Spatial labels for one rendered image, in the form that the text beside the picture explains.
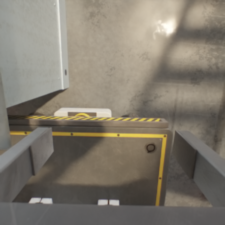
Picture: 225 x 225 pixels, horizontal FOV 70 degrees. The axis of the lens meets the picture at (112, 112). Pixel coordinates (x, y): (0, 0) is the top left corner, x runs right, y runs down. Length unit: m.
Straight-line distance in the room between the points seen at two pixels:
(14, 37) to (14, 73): 0.08
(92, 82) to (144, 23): 0.38
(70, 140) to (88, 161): 0.10
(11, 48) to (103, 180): 0.51
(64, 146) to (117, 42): 0.54
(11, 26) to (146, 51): 0.59
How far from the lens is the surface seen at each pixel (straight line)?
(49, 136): 0.17
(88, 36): 0.86
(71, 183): 0.68
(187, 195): 1.21
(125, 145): 0.58
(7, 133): 0.31
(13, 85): 0.44
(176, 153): 0.17
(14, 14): 0.49
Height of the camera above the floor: 0.84
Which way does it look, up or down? 76 degrees down
